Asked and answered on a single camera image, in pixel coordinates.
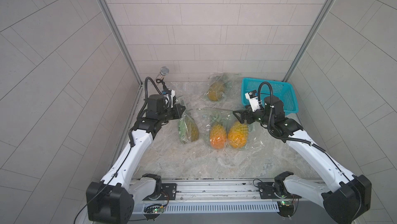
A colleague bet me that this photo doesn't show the zip-top bag green pineapple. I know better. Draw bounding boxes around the zip-top bag green pineapple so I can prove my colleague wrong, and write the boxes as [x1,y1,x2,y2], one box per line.
[177,97,200,144]

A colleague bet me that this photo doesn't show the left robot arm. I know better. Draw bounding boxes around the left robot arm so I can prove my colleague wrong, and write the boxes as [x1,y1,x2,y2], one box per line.
[86,90,186,224]

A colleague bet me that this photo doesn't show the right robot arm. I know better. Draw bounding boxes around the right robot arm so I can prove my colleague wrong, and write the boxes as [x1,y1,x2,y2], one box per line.
[233,90,372,224]

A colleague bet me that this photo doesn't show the yellow pineapple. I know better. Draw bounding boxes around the yellow pineapple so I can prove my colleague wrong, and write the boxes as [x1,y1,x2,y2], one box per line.
[227,121,249,148]

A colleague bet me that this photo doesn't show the yellow pineapple zip bag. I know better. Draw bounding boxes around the yellow pineapple zip bag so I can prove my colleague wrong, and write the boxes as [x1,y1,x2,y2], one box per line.
[227,109,260,150]

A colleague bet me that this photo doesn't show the orange pineapple zip bag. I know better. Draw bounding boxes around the orange pineapple zip bag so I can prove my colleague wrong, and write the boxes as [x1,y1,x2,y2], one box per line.
[203,109,231,149]

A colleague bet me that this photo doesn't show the far pineapple zip bag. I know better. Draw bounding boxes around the far pineapple zip bag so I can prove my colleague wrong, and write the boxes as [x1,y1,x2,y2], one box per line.
[204,73,241,102]

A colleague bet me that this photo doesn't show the orange pineapple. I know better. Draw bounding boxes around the orange pineapple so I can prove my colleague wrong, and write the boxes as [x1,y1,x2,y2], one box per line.
[209,114,227,149]

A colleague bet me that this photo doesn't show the far bagged pineapple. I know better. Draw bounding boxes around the far bagged pineapple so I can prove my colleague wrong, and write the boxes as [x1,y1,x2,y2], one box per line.
[207,81,225,101]

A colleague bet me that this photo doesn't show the teal plastic basket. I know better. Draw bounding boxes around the teal plastic basket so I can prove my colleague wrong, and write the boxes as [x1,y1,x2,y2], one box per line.
[241,78,299,115]

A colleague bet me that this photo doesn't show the black microphone stand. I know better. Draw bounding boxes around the black microphone stand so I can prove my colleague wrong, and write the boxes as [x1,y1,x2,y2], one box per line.
[156,79,169,95]

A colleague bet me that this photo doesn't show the glitter silver microphone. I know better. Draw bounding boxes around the glitter silver microphone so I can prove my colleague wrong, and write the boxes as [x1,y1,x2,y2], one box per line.
[155,66,169,87]

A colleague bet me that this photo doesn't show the right circuit board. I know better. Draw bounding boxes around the right circuit board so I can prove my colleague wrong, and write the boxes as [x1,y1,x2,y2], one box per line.
[277,201,295,219]

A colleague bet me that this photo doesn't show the circuit board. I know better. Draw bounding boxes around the circuit board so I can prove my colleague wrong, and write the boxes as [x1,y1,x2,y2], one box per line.
[277,201,295,219]
[143,204,167,220]

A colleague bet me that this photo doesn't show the left circuit board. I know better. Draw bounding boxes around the left circuit board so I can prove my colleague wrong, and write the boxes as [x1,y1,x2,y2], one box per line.
[143,204,167,220]

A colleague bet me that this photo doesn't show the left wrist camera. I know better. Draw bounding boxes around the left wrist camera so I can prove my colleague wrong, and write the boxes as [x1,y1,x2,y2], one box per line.
[162,89,176,109]

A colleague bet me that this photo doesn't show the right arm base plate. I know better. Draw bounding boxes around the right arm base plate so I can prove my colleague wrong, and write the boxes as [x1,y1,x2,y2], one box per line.
[254,182,301,201]

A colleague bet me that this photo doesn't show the aluminium mounting rail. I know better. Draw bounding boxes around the aluminium mounting rail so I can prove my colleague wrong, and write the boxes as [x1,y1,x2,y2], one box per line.
[88,178,346,204]

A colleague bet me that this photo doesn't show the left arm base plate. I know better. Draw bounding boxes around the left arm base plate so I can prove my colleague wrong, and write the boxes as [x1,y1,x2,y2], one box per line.
[145,183,177,201]

